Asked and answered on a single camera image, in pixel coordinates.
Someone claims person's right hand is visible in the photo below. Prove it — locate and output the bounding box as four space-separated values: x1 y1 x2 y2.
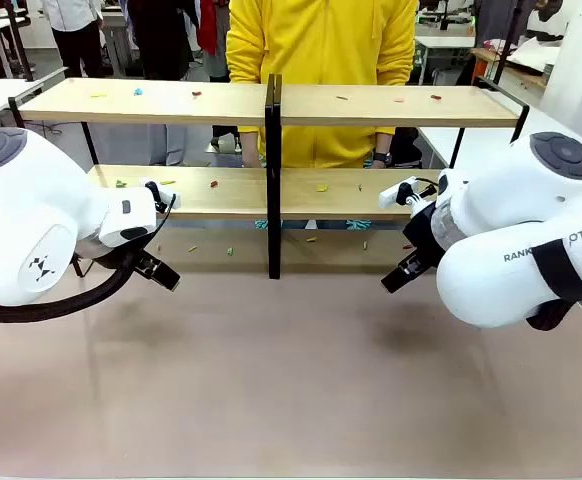
242 133 265 169

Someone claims grey cabinet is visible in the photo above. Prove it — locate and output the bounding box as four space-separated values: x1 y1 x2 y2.
101 11 138 77

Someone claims bystander in white shirt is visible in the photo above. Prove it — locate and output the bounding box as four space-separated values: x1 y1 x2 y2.
40 0 106 79

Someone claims bystander in red jacket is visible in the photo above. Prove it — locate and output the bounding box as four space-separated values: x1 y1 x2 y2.
195 0 245 152

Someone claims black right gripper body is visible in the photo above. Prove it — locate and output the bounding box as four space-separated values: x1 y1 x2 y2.
401 201 445 272

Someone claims bystander in dark clothes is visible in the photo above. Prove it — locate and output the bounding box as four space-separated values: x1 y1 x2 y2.
129 0 195 167

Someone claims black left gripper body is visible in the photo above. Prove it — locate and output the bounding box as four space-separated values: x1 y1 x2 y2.
130 248 159 276

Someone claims person's right forearm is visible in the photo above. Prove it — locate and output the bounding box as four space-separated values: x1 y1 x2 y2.
226 44 267 146

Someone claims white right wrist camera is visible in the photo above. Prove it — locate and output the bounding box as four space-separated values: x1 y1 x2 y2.
378 175 440 212

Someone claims wood shelf unit black frame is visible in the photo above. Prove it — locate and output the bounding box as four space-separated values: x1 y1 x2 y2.
8 74 276 280
273 74 530 280

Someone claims black metal pole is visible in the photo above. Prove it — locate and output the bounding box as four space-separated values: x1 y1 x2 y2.
490 0 525 89

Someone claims bystander in grey top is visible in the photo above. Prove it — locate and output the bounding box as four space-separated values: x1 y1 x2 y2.
472 0 522 51

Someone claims black strap on arm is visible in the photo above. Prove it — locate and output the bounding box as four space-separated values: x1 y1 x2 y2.
525 238 582 332

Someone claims teal chenille duster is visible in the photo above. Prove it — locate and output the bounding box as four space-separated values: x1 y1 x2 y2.
254 218 373 232

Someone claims white background table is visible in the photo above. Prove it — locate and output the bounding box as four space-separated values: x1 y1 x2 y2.
412 33 477 87

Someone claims black sleeved arm cable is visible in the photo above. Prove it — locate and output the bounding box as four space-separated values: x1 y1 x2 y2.
0 219 172 324

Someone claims wooden bench with papers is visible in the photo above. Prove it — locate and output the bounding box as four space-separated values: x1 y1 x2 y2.
469 43 563 94

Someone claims black metal stand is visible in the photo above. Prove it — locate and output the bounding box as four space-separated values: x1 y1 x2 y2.
7 0 36 83

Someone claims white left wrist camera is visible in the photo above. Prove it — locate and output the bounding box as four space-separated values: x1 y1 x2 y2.
139 178 182 214

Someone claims large white table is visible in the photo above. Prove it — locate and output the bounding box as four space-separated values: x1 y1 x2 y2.
415 105 582 171

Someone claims person in yellow hoodie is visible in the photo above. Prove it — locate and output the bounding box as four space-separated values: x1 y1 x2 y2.
225 0 420 232

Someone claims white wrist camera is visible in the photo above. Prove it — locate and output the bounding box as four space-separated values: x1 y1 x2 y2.
139 178 182 214
378 175 440 212

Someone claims person's left forearm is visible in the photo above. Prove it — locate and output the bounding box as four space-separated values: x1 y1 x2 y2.
373 44 420 157

